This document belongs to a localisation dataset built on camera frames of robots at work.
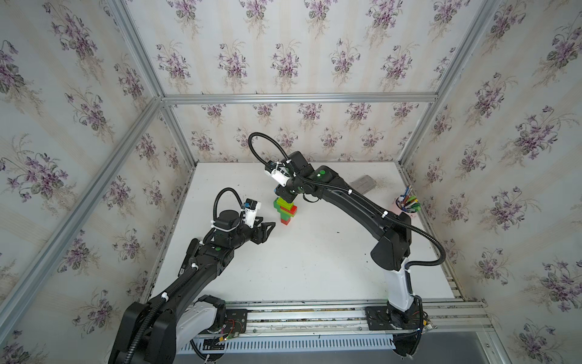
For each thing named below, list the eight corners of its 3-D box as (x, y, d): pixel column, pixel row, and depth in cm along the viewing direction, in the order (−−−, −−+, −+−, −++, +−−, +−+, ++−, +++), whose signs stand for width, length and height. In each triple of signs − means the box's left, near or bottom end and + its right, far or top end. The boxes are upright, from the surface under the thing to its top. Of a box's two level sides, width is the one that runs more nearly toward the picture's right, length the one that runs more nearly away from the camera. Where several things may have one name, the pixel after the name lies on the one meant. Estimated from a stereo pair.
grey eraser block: (360, 195, 110) (362, 190, 107) (351, 185, 113) (353, 181, 111) (375, 187, 113) (377, 182, 110) (366, 178, 117) (368, 174, 114)
